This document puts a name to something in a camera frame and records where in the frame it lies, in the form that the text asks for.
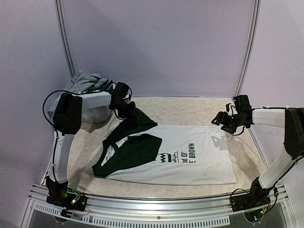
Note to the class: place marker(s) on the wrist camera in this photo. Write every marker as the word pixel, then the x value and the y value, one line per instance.
pixel 122 89
pixel 241 105

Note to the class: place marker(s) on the aluminium front rail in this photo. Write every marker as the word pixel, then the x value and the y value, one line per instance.
pixel 111 212

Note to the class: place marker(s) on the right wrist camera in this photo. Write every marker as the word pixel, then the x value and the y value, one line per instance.
pixel 241 105

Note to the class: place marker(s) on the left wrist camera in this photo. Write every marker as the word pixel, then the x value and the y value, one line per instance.
pixel 122 89

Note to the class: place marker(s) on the grey garment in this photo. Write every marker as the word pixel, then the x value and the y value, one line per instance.
pixel 85 83

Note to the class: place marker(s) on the left aluminium corner post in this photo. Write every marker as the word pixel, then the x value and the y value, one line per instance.
pixel 64 38

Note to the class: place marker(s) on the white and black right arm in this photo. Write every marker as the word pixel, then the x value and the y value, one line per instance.
pixel 287 125

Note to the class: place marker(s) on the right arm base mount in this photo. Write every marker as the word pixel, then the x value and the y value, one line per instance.
pixel 249 204

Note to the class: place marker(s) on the white and green raglan shirt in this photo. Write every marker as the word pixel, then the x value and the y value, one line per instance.
pixel 140 150

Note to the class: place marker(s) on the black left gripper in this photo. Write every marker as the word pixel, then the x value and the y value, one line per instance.
pixel 130 113

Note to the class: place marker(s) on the right aluminium corner post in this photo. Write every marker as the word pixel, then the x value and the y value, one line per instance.
pixel 249 47

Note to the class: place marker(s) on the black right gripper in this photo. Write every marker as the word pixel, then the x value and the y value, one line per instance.
pixel 224 119

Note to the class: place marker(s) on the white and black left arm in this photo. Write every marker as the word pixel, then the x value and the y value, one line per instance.
pixel 64 132

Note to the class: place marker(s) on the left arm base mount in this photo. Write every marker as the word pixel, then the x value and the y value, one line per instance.
pixel 66 198

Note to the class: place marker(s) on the white plastic laundry basket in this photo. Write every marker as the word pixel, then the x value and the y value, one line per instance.
pixel 96 115

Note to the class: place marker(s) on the aluminium corner post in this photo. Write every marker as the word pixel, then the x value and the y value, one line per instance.
pixel 64 38
pixel 249 47

